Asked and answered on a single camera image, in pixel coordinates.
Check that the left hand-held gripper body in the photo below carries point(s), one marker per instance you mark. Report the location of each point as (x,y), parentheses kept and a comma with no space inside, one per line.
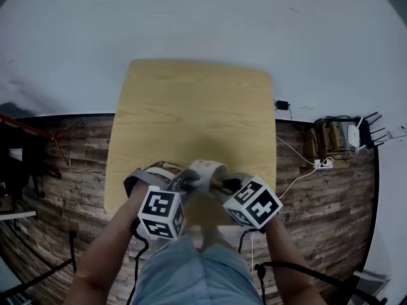
(159,203)

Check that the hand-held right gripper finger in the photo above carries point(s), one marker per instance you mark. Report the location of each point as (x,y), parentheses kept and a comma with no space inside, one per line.
(241,179)
(224,194)

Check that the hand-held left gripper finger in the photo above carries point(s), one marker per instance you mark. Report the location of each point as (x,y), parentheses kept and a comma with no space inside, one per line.
(192,185)
(186,176)

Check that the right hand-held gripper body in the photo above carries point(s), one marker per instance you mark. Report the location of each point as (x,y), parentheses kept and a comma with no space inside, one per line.
(254,202)

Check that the white mug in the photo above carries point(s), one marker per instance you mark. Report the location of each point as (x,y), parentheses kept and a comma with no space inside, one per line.
(206,172)

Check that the person's right forearm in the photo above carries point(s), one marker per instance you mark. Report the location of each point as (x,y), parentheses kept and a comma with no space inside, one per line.
(289,262)

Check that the person's left forearm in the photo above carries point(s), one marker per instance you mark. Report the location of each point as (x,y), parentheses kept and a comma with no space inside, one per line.
(105,249)

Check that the white power strip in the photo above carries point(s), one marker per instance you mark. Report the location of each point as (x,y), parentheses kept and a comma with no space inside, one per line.
(323,163)

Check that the light blue shirt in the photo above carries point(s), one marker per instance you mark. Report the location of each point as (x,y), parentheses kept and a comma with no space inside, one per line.
(197,275)

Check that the black power adapter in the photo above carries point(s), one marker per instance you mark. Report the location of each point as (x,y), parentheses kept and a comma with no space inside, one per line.
(282,105)

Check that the stack of brown cardboard boxes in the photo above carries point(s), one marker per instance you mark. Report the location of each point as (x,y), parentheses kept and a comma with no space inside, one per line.
(324,137)

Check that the white router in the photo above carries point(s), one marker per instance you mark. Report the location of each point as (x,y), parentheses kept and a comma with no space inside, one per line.
(353,133)

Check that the black router with antennas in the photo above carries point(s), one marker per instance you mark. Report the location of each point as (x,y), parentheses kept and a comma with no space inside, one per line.
(369,132)

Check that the white shelf board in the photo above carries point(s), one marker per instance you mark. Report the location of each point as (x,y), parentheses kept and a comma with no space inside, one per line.
(17,215)

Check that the white wooden furniture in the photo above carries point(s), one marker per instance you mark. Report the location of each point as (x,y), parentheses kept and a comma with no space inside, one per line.
(372,283)

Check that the black office chair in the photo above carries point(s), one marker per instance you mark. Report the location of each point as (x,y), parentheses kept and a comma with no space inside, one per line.
(19,157)

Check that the reddish wooden coat rack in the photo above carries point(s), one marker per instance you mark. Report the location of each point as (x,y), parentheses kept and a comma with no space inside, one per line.
(28,128)

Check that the black metal frame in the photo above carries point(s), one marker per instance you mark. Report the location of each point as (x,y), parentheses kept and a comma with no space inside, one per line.
(73,249)

